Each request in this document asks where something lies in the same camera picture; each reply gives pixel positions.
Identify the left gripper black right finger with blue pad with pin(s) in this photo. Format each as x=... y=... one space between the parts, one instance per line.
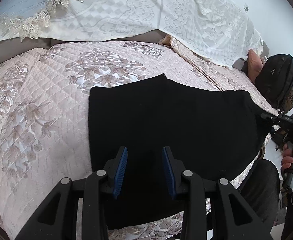
x=210 y=205

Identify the grey headboard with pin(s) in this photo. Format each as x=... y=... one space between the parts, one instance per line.
x=15 y=45

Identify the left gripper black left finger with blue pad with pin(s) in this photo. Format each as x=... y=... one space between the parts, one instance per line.
x=56 y=216

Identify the pink quilted floral bedspread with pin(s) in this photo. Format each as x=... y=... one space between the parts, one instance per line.
x=44 y=96

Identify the small pink cushion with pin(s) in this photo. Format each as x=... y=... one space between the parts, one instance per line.
x=255 y=64

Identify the black backpack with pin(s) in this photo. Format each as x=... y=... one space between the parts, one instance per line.
x=275 y=81

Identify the black pants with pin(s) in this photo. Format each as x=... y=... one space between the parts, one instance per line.
x=215 y=134

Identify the white lace bed cover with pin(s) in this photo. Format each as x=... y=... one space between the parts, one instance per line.
x=217 y=30

